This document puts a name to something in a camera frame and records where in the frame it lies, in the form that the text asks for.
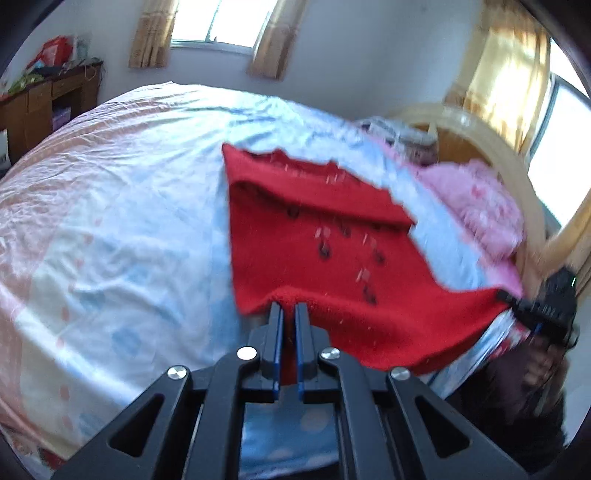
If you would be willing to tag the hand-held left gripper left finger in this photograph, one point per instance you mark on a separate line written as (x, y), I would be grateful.
(277, 350)

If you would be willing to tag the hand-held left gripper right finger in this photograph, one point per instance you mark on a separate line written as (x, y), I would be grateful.
(302, 350)

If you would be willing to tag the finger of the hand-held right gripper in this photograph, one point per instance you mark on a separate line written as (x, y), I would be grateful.
(512, 300)

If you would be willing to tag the red knitted sweater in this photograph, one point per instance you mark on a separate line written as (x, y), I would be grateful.
(323, 258)

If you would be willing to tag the person's right hand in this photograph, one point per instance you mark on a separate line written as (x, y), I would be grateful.
(540, 367)

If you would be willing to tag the pink floral quilt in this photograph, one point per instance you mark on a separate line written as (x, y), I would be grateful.
(480, 207)

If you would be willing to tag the person's dark clothing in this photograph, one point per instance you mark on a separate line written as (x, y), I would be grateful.
(489, 415)

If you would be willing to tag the side window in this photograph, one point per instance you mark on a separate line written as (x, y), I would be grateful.
(558, 152)

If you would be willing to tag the cream wooden headboard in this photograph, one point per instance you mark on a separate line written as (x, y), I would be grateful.
(498, 138)

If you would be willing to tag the grey patterned pillow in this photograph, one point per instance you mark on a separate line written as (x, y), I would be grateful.
(420, 143)

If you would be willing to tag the bed with polka-dot sheet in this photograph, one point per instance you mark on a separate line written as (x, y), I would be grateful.
(115, 207)

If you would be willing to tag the white spotted pillow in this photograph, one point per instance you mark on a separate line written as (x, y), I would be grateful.
(378, 127)

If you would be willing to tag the wide yellow curtain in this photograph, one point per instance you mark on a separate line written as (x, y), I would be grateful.
(503, 78)

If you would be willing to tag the narrow beige patterned curtain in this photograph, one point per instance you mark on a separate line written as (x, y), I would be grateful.
(152, 37)
(274, 41)

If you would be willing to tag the sliding glass window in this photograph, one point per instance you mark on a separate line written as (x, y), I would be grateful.
(217, 21)

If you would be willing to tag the brown wooden desk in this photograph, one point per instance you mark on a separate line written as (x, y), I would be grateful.
(32, 115)

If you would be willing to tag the green cloth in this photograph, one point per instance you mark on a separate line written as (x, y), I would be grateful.
(23, 83)

